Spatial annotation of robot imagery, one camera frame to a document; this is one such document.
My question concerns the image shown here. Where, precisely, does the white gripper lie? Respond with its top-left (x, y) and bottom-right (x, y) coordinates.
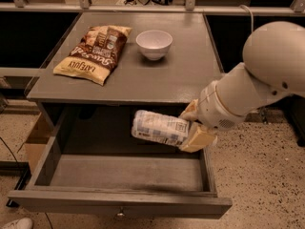
top-left (179, 80), bottom-right (246, 153)

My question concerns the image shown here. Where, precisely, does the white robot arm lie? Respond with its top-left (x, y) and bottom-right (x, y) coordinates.
top-left (180, 21), bottom-right (305, 153)

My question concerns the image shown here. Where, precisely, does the grey open top drawer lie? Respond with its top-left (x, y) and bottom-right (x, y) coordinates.
top-left (9, 106), bottom-right (233, 219)

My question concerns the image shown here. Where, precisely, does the white bowl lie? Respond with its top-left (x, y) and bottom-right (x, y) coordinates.
top-left (135, 30), bottom-right (173, 61)

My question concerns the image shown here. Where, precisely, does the grey cabinet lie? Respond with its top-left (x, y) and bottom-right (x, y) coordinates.
top-left (26, 11), bottom-right (232, 145)

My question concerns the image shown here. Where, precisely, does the brown yellow chip bag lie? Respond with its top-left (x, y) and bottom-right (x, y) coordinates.
top-left (53, 25), bottom-right (132, 86)

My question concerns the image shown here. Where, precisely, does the cardboard box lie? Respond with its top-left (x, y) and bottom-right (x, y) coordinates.
top-left (20, 114), bottom-right (52, 174)

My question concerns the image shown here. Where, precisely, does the white shoe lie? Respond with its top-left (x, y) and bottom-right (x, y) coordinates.
top-left (1, 218), bottom-right (33, 229)

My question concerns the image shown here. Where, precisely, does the white cable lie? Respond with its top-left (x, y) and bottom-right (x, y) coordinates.
top-left (239, 4), bottom-right (255, 33)

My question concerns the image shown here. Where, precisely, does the metal railing frame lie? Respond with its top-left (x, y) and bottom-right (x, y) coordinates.
top-left (0, 0), bottom-right (305, 17)

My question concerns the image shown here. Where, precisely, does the black floor cable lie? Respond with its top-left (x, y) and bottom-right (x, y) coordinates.
top-left (0, 136), bottom-right (23, 177)

